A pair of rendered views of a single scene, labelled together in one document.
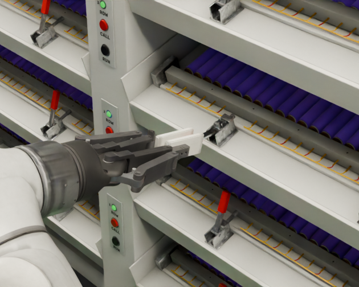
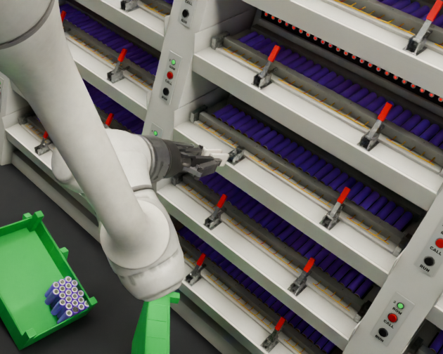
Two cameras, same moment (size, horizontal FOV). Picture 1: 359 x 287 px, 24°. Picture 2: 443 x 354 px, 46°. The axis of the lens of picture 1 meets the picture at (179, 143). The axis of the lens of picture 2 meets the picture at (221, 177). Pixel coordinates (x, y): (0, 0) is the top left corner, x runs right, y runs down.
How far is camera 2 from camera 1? 0.26 m
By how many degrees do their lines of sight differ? 14
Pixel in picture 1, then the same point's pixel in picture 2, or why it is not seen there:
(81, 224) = not seen: hidden behind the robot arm
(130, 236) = not seen: hidden behind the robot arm
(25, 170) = (144, 149)
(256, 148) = (256, 170)
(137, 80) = (182, 115)
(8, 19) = (88, 60)
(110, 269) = not seen: hidden behind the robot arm
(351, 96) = (338, 146)
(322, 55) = (322, 119)
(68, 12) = (133, 64)
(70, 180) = (166, 162)
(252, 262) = (233, 241)
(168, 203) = (179, 197)
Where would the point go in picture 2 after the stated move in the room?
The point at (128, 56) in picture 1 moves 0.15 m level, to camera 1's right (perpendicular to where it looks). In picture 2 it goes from (181, 97) to (241, 112)
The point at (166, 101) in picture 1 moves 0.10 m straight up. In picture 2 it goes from (198, 132) to (209, 95)
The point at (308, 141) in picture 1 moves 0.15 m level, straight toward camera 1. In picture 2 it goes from (290, 171) to (294, 207)
